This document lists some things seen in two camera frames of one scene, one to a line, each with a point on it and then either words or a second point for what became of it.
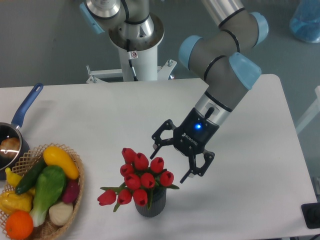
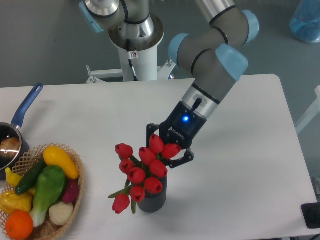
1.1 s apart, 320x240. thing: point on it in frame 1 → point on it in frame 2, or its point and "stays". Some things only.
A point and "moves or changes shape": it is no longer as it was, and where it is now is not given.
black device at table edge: (311, 213) stays
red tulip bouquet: (140, 178) moves or changes shape
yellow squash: (53, 156) stays
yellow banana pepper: (13, 179) stays
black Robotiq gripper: (193, 135) → (180, 127)
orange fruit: (19, 225) stays
